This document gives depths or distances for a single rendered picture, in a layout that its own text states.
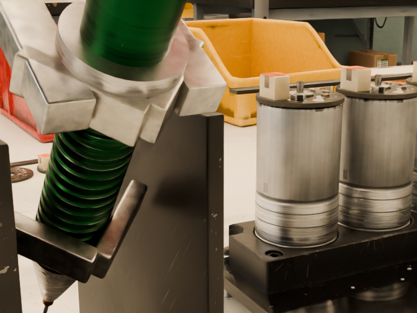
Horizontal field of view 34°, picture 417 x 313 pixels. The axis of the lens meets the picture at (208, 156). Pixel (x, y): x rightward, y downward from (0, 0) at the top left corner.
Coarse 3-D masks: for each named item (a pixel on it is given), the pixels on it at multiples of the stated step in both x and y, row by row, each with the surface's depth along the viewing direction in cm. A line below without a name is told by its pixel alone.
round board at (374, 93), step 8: (336, 88) 21; (376, 88) 20; (384, 88) 20; (392, 88) 20; (408, 88) 20; (416, 88) 20; (352, 96) 20; (360, 96) 20; (368, 96) 20; (376, 96) 19; (384, 96) 19; (392, 96) 19; (400, 96) 19; (408, 96) 20
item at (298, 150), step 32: (288, 128) 18; (320, 128) 18; (256, 160) 20; (288, 160) 19; (320, 160) 19; (256, 192) 20; (288, 192) 19; (320, 192) 19; (256, 224) 20; (288, 224) 19; (320, 224) 19
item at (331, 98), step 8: (296, 88) 21; (304, 88) 21; (312, 88) 20; (256, 96) 19; (296, 96) 18; (304, 96) 19; (312, 96) 20; (328, 96) 19; (336, 96) 19; (344, 96) 19; (272, 104) 19; (280, 104) 18; (288, 104) 18; (296, 104) 18; (304, 104) 18; (312, 104) 18; (320, 104) 18; (328, 104) 18; (336, 104) 19
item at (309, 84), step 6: (372, 78) 22; (384, 78) 23; (390, 78) 23; (396, 78) 23; (402, 78) 23; (294, 84) 21; (306, 84) 21; (312, 84) 21; (318, 84) 21; (324, 84) 22; (330, 84) 22; (336, 84) 22; (234, 90) 20; (240, 90) 20; (246, 90) 20; (252, 90) 20; (258, 90) 20
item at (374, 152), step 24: (360, 120) 20; (384, 120) 20; (408, 120) 20; (360, 144) 20; (384, 144) 20; (408, 144) 20; (360, 168) 20; (384, 168) 20; (408, 168) 20; (360, 192) 20; (384, 192) 20; (408, 192) 21; (360, 216) 20; (384, 216) 20; (408, 216) 21
